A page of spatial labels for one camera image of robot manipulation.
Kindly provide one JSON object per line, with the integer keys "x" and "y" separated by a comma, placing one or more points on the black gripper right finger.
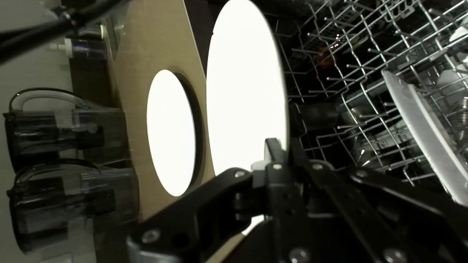
{"x": 302, "y": 162}

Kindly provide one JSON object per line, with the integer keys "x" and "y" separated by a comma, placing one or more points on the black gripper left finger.
{"x": 273, "y": 160}

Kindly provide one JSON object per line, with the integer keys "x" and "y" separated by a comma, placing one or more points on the small soap bottle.
{"x": 83, "y": 48}

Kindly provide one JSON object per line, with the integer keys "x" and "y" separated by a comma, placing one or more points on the black coffee maker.
{"x": 59, "y": 146}

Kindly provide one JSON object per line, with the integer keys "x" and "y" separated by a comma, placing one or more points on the white round plate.
{"x": 170, "y": 131}
{"x": 246, "y": 87}

